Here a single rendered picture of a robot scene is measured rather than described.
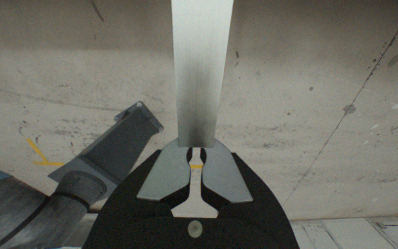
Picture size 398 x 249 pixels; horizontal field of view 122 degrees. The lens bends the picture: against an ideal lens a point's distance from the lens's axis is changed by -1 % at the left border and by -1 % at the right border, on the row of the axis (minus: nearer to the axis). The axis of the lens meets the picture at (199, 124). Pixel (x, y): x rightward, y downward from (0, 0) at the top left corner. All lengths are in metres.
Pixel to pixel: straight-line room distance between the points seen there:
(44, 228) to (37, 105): 1.23
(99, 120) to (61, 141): 0.57
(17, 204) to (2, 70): 1.29
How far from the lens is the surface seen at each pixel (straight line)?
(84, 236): 3.13
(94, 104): 1.33
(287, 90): 1.19
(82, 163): 0.70
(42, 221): 0.67
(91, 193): 0.73
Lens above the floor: 0.94
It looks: 60 degrees down
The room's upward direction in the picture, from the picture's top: 180 degrees counter-clockwise
